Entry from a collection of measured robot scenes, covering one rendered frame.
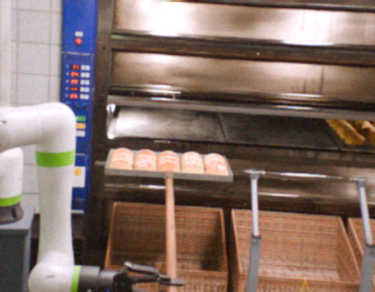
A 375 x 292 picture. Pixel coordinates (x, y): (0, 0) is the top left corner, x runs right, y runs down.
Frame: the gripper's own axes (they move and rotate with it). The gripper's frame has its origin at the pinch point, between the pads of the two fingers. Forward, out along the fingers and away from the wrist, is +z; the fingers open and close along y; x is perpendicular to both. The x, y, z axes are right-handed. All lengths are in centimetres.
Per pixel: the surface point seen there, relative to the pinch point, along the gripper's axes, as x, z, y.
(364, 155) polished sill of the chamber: -155, 99, 2
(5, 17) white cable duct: -153, -80, -53
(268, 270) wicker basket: -140, 55, 61
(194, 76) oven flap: -155, 11, -32
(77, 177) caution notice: -152, -43, 23
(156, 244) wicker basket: -146, -1, 54
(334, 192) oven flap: -153, 86, 22
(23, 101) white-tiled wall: -155, -71, -13
